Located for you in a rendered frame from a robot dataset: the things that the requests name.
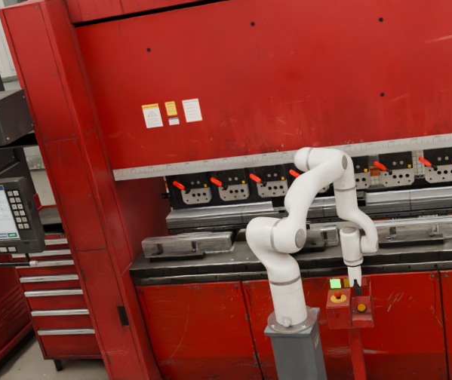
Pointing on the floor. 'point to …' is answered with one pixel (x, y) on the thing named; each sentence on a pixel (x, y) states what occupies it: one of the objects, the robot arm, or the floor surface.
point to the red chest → (56, 300)
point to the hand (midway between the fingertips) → (358, 290)
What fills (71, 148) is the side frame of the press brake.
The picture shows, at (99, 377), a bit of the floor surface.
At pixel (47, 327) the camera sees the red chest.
